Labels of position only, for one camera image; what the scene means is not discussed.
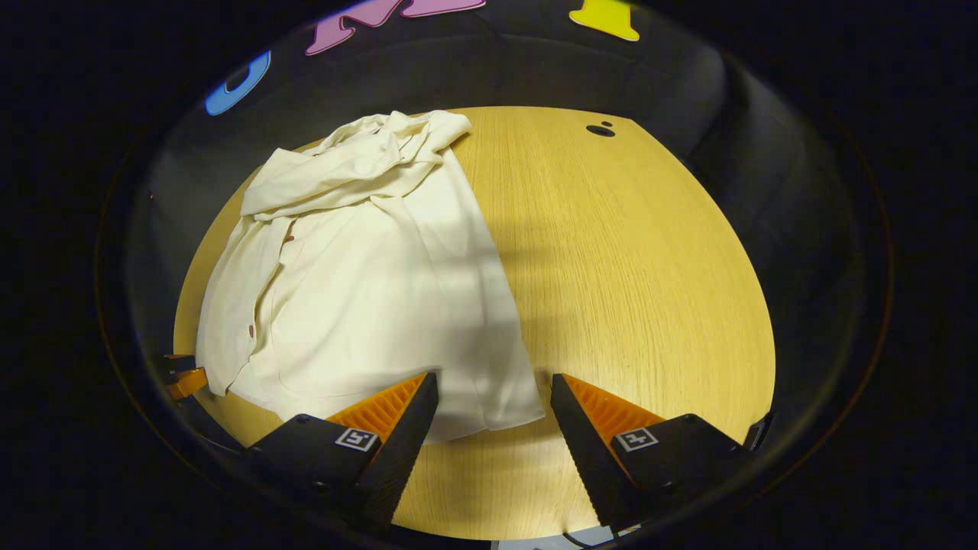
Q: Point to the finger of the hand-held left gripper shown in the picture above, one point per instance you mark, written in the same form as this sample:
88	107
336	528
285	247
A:
189	382

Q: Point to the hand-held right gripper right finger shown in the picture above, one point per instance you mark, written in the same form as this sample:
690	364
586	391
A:
592	458

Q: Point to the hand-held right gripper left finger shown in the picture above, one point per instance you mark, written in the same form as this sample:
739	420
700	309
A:
397	458

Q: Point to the white button shirt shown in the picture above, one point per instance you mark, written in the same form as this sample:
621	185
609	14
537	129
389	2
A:
367	290

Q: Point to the black backdrop cloth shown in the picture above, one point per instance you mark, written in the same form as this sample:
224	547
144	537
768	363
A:
535	69

